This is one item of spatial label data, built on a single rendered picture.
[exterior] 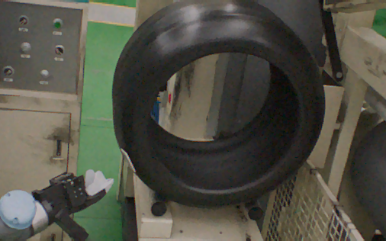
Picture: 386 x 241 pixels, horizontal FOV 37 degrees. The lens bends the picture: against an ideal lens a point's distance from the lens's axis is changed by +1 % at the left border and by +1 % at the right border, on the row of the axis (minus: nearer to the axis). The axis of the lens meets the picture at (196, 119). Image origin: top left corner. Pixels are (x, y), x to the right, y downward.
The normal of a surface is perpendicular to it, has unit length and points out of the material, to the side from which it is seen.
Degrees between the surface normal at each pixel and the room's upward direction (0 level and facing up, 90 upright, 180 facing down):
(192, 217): 0
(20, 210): 35
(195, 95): 90
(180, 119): 90
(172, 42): 55
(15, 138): 90
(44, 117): 90
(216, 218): 0
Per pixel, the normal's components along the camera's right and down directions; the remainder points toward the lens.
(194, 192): 0.07, 0.57
